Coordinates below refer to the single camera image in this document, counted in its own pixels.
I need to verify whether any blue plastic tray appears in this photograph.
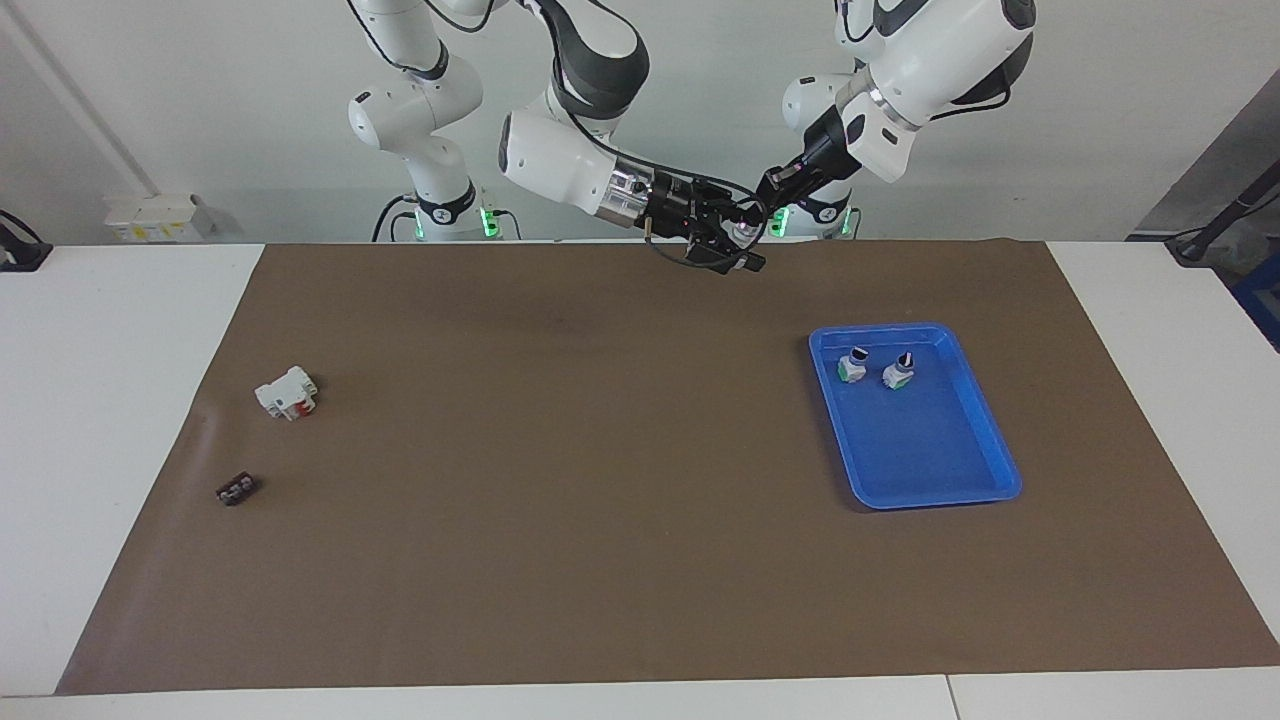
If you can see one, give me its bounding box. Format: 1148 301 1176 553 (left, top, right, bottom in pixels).
807 321 1024 512

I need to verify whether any brown table mat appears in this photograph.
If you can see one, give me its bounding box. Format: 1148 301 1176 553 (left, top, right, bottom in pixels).
55 239 1280 697

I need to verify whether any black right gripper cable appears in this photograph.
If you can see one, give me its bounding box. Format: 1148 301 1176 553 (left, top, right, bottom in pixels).
560 110 773 271

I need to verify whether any white circuit breaker red lever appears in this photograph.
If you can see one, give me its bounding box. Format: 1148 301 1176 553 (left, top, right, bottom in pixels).
253 365 320 423

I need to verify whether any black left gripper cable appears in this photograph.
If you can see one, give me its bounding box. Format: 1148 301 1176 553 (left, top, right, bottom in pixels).
940 60 1017 113

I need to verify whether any black clamp device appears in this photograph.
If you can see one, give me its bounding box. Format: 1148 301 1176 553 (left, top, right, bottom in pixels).
0 209 54 274

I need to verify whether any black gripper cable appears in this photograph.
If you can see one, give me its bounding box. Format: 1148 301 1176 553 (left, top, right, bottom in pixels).
560 110 773 271
940 60 1017 113

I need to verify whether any blue crate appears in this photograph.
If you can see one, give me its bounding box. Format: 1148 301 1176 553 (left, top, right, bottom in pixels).
1231 254 1280 353

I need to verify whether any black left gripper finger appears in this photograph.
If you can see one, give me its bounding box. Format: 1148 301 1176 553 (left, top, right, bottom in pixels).
757 154 807 202
764 177 824 217

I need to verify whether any white wall socket box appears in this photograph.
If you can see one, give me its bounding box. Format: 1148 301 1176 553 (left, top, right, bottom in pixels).
103 192 217 245

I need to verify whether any black base cable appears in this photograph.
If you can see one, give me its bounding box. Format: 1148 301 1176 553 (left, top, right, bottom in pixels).
371 194 419 244

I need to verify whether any black stand pole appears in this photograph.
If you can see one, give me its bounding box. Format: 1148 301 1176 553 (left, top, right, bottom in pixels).
1164 158 1280 267

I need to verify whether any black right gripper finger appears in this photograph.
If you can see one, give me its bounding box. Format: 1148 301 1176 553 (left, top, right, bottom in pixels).
704 179 767 224
699 237 768 276

